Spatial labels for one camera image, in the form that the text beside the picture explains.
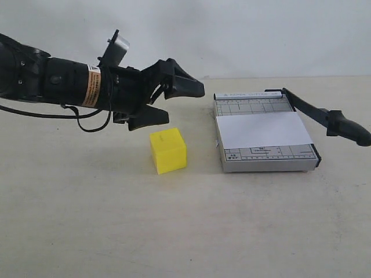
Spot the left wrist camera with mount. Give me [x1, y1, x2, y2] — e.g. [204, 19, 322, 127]
[99, 30, 130, 67]

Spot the white paper sheet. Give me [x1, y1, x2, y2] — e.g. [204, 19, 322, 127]
[216, 112, 313, 149]

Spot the black cutter blade arm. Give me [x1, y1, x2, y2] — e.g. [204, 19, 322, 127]
[265, 88, 370, 147]

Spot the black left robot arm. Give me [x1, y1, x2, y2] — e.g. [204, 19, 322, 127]
[1, 33, 205, 131]

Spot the yellow cube block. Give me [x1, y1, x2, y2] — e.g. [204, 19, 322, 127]
[149, 127, 187, 174]

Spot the grey paper cutter base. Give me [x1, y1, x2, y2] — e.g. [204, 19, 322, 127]
[214, 89, 322, 173]

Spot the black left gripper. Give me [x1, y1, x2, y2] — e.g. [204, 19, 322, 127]
[98, 58, 205, 131]

